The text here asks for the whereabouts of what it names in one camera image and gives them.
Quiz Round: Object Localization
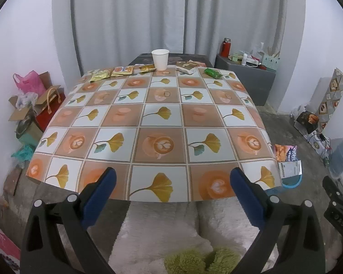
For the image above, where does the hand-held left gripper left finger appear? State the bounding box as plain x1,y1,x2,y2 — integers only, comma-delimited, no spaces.
21,167,118,274

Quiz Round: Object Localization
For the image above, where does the patterned tablecloth roll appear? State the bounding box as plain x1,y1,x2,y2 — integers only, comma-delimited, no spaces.
317,68,343,133

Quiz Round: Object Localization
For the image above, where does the green tissue box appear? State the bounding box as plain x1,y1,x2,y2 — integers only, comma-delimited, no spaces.
260,54,281,71

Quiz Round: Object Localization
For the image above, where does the red gift bag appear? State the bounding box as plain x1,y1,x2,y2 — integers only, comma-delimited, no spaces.
35,91,66,132

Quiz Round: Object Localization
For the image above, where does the white plastic bag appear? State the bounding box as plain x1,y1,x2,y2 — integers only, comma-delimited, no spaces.
16,92,38,109

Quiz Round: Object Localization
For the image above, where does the white patterned box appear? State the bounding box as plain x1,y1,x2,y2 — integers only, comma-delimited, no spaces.
306,133,332,152

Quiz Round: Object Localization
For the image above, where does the printed cardboard box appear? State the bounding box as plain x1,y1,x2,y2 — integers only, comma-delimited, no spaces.
296,111,320,133

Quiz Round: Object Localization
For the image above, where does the pink snack bag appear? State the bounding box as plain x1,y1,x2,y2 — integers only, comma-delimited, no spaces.
274,144,298,163

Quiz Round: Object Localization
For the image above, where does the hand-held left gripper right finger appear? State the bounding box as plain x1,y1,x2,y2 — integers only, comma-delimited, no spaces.
229,167,326,274

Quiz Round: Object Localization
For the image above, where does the red thermos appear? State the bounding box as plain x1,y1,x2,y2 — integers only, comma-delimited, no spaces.
220,38,231,58

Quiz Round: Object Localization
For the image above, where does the gold snack packet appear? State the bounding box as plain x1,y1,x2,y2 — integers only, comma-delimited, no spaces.
176,62,201,75

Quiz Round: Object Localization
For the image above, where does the blue plastic wastebasket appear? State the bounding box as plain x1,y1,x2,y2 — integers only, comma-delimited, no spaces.
281,174,303,189

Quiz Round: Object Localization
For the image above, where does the grey cabinet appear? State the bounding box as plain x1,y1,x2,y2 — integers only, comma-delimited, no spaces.
214,54,277,107

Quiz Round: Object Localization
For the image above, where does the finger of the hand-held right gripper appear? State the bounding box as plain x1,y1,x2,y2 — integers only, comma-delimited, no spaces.
322,175,343,253

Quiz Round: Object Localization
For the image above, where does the teal plastic bag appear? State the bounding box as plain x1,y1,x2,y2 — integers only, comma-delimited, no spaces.
11,144,36,162

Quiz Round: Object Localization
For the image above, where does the orange and white snack packet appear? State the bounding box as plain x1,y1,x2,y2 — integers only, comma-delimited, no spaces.
111,66,135,77

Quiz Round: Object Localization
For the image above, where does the translucent plastic bag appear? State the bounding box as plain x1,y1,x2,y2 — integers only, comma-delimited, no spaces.
250,42,268,59

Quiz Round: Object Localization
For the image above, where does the dark metal pot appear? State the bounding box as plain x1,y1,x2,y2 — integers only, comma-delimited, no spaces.
16,117,36,139

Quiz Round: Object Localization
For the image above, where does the yellow snack packet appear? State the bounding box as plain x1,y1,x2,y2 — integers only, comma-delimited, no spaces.
90,69,115,83

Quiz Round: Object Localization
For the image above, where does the pink plastic bag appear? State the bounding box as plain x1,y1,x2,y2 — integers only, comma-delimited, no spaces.
13,70,48,96

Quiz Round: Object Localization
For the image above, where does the open cardboard box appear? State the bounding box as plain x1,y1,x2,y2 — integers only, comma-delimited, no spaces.
8,71,62,123

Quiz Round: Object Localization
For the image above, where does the white paper cup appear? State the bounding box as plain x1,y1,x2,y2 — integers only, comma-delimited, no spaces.
151,49,170,71

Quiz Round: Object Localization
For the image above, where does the small green snack packet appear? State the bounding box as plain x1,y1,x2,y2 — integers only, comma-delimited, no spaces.
204,68,223,79

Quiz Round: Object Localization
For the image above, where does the white curtain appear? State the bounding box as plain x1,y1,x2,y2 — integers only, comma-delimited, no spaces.
52,0,307,115

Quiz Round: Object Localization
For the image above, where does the brown flat box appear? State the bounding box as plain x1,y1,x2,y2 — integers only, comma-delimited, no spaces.
3,166,23,196

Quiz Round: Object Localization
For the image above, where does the ginkgo patterned tablecloth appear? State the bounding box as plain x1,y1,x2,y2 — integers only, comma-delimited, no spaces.
26,66,283,203

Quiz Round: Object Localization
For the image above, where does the pink patterned bag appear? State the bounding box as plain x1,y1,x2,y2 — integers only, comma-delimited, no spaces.
0,214,21,274

